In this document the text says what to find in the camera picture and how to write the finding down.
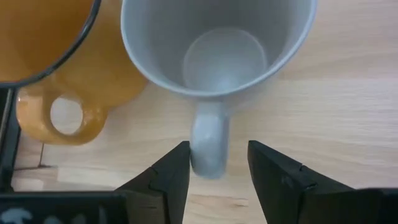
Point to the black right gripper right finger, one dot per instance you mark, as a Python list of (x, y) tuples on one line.
[(280, 193)]

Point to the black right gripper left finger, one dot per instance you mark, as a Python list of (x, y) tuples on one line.
[(168, 193)]

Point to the yellow mug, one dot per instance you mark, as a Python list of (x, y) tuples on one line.
[(102, 68)]

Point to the light grey mug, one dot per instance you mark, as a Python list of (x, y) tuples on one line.
[(217, 46)]

